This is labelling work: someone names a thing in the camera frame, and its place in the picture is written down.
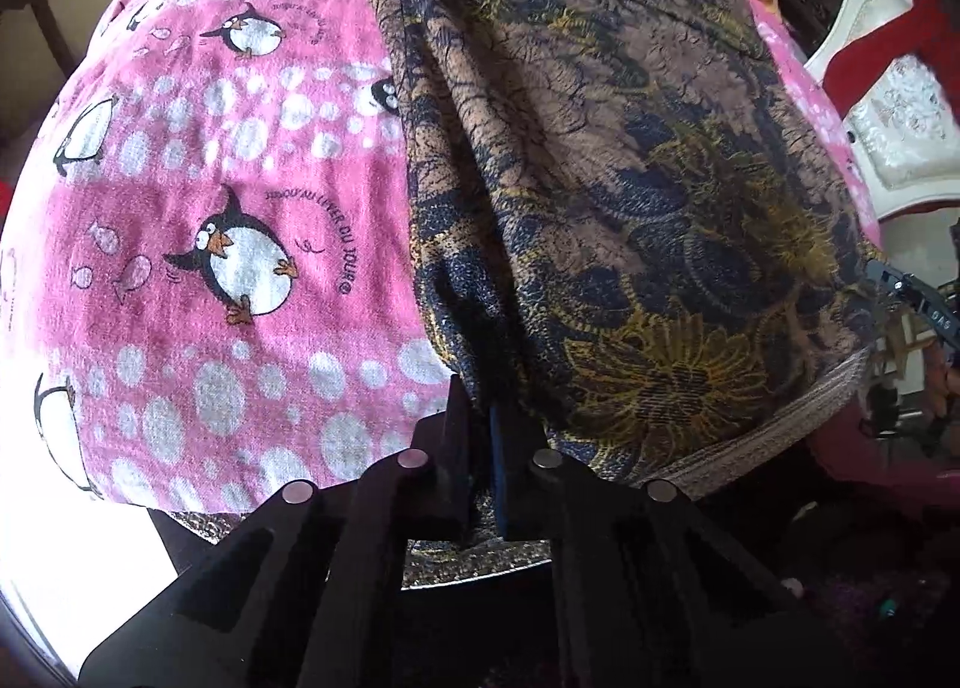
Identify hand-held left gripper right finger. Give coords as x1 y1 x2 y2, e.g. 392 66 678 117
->
487 403 826 688

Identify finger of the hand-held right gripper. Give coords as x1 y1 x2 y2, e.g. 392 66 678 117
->
862 260 960 366

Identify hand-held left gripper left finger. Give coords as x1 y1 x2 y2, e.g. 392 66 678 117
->
79 373 481 688

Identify dark floral patterned garment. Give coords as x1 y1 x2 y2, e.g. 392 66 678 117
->
150 0 882 591

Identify white carved chair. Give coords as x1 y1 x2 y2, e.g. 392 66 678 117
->
802 0 960 216

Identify red cloth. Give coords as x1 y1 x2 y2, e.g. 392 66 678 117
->
821 5 953 126

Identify pink penguin print blanket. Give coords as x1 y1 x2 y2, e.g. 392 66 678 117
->
0 0 882 516

